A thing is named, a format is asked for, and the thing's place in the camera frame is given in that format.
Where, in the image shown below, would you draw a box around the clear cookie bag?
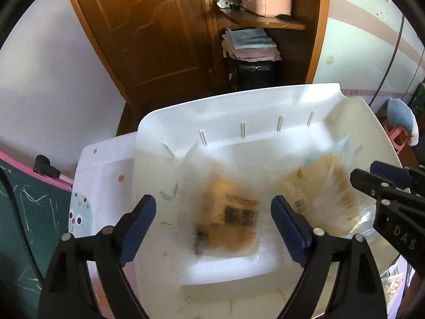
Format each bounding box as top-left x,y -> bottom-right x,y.
279,136 -> 376,241

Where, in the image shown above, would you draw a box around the brown snack pack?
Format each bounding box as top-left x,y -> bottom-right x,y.
194,177 -> 260,258

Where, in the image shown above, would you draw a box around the pink plastic stool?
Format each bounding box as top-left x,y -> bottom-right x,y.
383,119 -> 411,155

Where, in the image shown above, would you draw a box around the blue white plush cushion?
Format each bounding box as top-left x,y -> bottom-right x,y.
387,98 -> 419,146

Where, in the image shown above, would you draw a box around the black chalkboard knob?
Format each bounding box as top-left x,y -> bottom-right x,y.
33,154 -> 61,179

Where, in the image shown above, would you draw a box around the pastel wardrobe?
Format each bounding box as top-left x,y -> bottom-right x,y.
313,0 -> 424,111

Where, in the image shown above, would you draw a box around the white plastic storage bin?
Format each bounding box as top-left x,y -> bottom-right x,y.
132,83 -> 400,318

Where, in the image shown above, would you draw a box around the wooden corner shelf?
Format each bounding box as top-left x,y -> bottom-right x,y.
215,7 -> 306,31

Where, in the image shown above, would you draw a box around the folded blue pink cloths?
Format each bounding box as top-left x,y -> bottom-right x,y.
221,27 -> 282,63

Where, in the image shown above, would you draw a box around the brown wooden door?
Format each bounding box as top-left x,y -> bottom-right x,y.
62,0 -> 227,107

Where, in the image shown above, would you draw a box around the green chalkboard pink frame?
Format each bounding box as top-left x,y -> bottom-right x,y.
1,153 -> 71,318

